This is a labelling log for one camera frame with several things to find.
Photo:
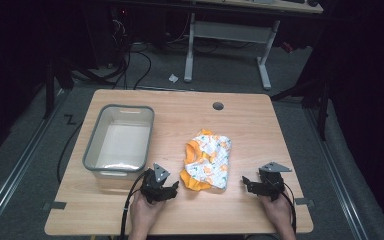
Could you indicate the white paper scrap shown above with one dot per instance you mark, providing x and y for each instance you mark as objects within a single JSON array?
[{"x": 173, "y": 78}]

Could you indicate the small red object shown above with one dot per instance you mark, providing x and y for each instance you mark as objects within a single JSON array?
[{"x": 287, "y": 47}]

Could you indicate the black metal stand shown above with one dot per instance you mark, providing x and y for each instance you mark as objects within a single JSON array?
[
  {"x": 320, "y": 103},
  {"x": 50, "y": 86}
]

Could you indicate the grey tape strip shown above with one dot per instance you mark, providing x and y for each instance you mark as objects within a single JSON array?
[
  {"x": 55, "y": 205},
  {"x": 305, "y": 201}
]

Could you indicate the white-legged wooden desk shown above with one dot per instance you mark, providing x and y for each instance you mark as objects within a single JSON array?
[{"x": 230, "y": 31}]

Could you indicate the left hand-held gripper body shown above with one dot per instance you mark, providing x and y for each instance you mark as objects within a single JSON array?
[{"x": 153, "y": 186}]

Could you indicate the metal floor rail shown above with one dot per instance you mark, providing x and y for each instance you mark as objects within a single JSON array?
[
  {"x": 16, "y": 170},
  {"x": 336, "y": 173}
]

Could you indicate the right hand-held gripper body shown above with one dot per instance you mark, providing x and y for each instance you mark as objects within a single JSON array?
[{"x": 270, "y": 183}]

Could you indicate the white plastic tub grey rim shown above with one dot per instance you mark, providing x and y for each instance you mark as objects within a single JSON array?
[{"x": 120, "y": 143}]

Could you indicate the orange floral baby garment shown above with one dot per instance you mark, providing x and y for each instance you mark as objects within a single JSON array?
[{"x": 210, "y": 160}]

